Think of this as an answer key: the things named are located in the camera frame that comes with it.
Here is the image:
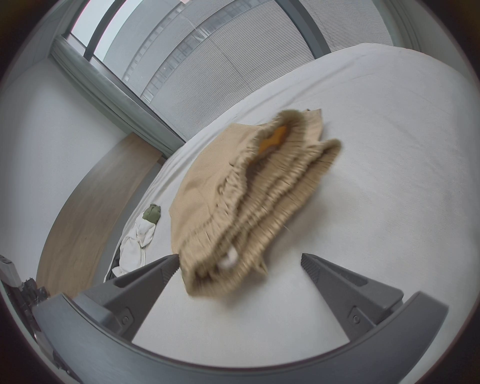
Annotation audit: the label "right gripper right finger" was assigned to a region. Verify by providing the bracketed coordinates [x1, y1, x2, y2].
[300, 253, 406, 343]

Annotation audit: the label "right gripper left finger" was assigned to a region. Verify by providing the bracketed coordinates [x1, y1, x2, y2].
[74, 253, 181, 343]

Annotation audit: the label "tan shorts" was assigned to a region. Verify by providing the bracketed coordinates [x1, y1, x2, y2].
[169, 109, 344, 299]

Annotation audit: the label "bed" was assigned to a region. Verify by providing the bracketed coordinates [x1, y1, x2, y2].
[35, 43, 480, 370]

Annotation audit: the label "dark grey garment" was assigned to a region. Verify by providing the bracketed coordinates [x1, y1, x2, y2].
[103, 245, 122, 283]

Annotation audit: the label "white garment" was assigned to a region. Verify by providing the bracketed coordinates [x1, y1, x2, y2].
[110, 217, 157, 277]

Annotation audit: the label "green garment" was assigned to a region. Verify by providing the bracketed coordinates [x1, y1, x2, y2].
[142, 203, 162, 226]

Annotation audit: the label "grey-green curtain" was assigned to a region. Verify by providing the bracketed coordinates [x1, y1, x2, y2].
[50, 37, 187, 159]
[390, 0, 428, 49]

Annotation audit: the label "window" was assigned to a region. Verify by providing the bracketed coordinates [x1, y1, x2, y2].
[71, 0, 394, 151]

